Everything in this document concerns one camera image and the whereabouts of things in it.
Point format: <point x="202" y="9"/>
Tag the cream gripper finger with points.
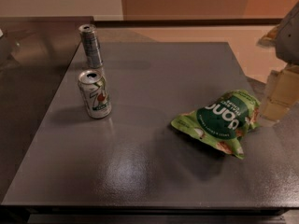
<point x="281" y="93"/>

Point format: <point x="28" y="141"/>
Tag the white green 7up can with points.
<point x="93" y="87"/>

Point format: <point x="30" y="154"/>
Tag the tall silver drink can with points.
<point x="91" y="45"/>

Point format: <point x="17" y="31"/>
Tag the green rice chip bag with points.
<point x="223" y="124"/>

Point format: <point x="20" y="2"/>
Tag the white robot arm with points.
<point x="286" y="46"/>

